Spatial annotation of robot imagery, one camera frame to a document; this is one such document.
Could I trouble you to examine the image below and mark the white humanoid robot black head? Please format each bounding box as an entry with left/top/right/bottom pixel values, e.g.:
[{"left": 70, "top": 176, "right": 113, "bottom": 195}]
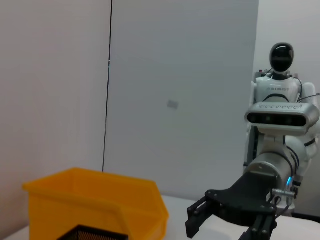
[{"left": 246, "top": 42, "right": 320, "bottom": 218}]

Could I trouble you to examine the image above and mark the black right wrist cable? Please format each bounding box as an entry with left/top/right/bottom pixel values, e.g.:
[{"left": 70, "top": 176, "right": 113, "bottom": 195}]
[{"left": 271, "top": 188, "right": 301, "bottom": 221}]

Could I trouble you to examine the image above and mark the yellow plastic bin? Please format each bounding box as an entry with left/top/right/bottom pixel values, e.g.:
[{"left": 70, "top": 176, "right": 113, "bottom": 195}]
[{"left": 21, "top": 167, "right": 170, "bottom": 240}]

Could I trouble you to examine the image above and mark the grey sticker label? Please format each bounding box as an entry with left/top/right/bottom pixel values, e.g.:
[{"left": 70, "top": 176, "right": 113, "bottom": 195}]
[{"left": 166, "top": 99, "right": 180, "bottom": 110}]

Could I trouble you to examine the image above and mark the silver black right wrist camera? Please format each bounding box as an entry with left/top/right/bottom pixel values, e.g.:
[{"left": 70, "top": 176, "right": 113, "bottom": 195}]
[{"left": 244, "top": 101, "right": 320, "bottom": 137}]

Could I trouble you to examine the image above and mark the black mesh pen holder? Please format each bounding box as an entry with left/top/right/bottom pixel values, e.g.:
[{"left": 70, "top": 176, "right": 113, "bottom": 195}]
[{"left": 56, "top": 224, "right": 130, "bottom": 240}]

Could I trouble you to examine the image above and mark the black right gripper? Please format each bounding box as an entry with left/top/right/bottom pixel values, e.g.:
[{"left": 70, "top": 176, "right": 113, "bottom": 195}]
[{"left": 185, "top": 172, "right": 278, "bottom": 240}]

